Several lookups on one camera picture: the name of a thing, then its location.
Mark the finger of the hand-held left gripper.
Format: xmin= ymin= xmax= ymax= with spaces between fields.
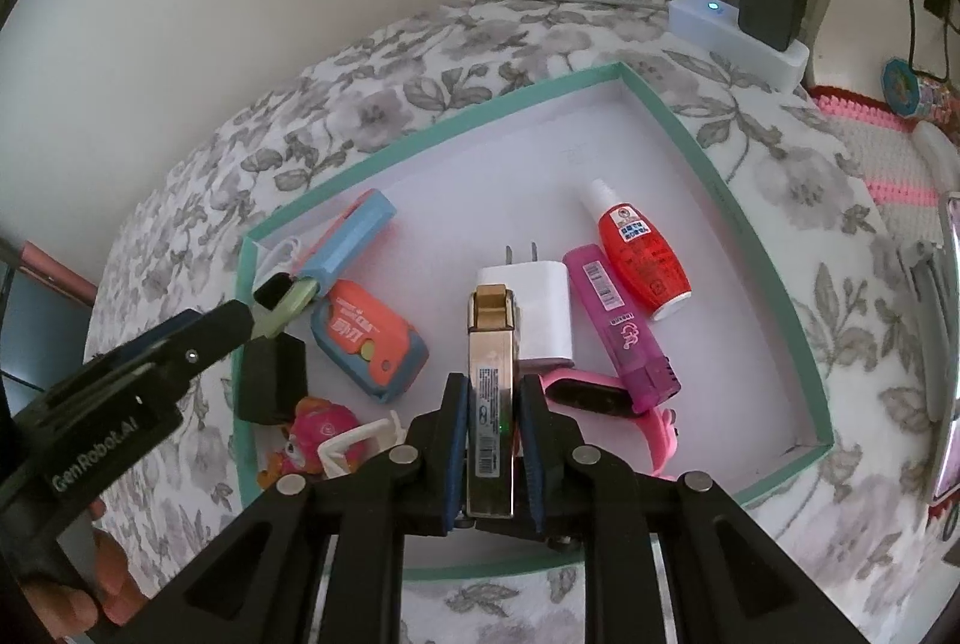
xmin=169 ymin=301 xmax=254 ymax=379
xmin=94 ymin=309 xmax=203 ymax=366

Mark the smartphone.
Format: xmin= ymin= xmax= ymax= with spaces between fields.
xmin=928 ymin=190 xmax=960 ymax=506

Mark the blue and pink plastic case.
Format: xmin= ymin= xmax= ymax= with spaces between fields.
xmin=259 ymin=188 xmax=398 ymax=300

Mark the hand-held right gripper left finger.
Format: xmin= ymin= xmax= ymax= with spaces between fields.
xmin=161 ymin=372 xmax=472 ymax=644

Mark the white power strip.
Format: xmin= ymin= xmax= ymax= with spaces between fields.
xmin=667 ymin=0 xmax=811 ymax=91

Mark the teal round tin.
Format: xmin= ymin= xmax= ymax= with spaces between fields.
xmin=881 ymin=55 xmax=923 ymax=121

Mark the dark cabinet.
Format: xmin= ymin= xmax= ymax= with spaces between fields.
xmin=0 ymin=239 xmax=95 ymax=405

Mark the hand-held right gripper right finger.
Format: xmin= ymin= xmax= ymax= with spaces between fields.
xmin=519 ymin=375 xmax=875 ymax=644

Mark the pink board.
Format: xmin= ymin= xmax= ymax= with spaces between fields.
xmin=19 ymin=241 xmax=98 ymax=304

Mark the patterned small jar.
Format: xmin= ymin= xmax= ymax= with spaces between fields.
xmin=919 ymin=78 xmax=958 ymax=125

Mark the white oblong object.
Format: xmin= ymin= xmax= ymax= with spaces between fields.
xmin=911 ymin=121 xmax=960 ymax=180

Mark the pink smart watch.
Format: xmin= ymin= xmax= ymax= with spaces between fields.
xmin=544 ymin=368 xmax=680 ymax=480

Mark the white charger plug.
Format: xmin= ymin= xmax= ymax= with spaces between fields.
xmin=476 ymin=241 xmax=577 ymax=369

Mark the person's left hand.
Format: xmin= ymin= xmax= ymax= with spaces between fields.
xmin=19 ymin=498 xmax=147 ymax=630

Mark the pink dog toy figure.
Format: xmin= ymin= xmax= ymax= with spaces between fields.
xmin=257 ymin=396 xmax=342 ymax=491

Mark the grey metal tool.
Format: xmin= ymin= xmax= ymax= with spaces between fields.
xmin=904 ymin=239 xmax=957 ymax=424

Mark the pink and white crochet mat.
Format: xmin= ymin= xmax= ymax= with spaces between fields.
xmin=810 ymin=85 xmax=960 ymax=240

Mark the red spray bottle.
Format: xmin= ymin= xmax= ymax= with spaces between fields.
xmin=583 ymin=179 xmax=692 ymax=323

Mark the teal cardboard box lid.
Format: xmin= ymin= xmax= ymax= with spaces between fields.
xmin=234 ymin=61 xmax=835 ymax=581

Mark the pink lighter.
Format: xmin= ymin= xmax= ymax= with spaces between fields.
xmin=562 ymin=244 xmax=681 ymax=413

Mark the white hair claw clip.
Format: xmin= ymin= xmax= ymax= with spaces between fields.
xmin=315 ymin=411 xmax=410 ymax=480

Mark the gold rectangular box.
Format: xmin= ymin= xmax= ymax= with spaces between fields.
xmin=465 ymin=284 xmax=520 ymax=521

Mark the black square box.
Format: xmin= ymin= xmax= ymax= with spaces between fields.
xmin=238 ymin=334 xmax=308 ymax=426

